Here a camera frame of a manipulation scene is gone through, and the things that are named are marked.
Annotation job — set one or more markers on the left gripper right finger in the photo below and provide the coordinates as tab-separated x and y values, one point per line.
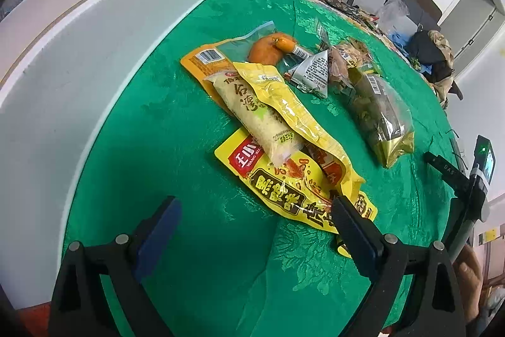
433	306

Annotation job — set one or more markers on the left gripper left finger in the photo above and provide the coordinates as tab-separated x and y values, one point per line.
79	306

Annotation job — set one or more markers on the gold dark nuts bag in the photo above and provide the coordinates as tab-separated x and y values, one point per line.
383	116

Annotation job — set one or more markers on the long yellow snack bag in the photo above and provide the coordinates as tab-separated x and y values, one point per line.
271	89

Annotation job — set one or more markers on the yellow black-pepper snack bag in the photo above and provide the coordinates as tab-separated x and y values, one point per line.
293	177

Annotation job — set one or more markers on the clear brown snack bag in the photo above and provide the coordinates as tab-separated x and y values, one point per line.
348	54

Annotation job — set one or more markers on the white rice cracker pack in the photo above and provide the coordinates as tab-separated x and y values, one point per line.
256	115

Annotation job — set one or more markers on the silver triangular snack packet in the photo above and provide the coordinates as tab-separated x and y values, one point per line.
311	75

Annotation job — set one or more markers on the orange sausage stick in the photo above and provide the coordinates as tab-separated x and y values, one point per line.
289	46

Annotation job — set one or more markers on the orange clear bread bag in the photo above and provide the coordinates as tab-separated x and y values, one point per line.
213	58

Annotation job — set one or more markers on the person's right hand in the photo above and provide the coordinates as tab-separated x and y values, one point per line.
469	276

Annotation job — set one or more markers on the black clothing pile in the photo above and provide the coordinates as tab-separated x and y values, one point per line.
433	56

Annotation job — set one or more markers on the green embroidered cloth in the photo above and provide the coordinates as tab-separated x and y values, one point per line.
234	267

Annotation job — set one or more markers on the clear plastic bag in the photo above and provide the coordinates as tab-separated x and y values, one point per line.
390	13

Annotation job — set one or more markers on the white cardboard storage box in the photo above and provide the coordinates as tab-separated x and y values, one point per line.
54	101

